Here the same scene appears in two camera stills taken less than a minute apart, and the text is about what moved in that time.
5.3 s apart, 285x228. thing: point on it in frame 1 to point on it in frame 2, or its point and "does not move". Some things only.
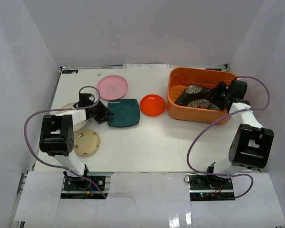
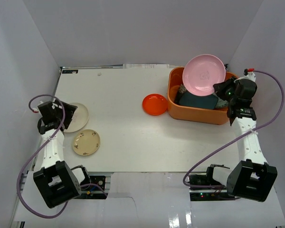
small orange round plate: x=152 y=105 does not move
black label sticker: x=70 y=71 does not move
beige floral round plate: x=86 y=142 does not move
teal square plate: x=126 y=112 to x=206 y=101
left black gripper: x=98 y=113 to x=68 y=115
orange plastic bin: x=179 y=77 does not move
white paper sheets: x=146 y=66 does not move
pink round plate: x=112 y=87 to x=201 y=72
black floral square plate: x=194 y=96 to x=181 y=90
